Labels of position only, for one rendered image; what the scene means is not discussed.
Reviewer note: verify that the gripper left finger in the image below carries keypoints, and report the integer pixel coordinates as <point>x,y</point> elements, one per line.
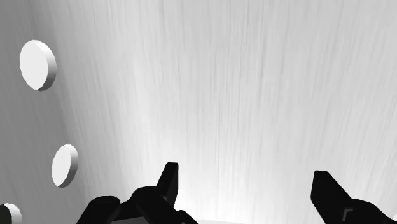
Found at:
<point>149,204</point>

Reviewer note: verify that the white wooden chest of drawers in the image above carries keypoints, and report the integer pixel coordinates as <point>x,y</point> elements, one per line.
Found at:
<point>235,93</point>

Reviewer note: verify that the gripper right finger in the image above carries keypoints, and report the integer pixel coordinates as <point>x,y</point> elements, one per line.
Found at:
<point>335,201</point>

